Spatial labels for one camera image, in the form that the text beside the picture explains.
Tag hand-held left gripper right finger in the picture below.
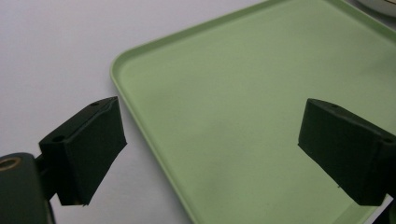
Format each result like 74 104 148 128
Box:
297 97 396 207

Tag light green plastic tray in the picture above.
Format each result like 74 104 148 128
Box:
109 0 396 224

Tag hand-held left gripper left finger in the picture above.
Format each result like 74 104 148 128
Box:
35 95 128 207

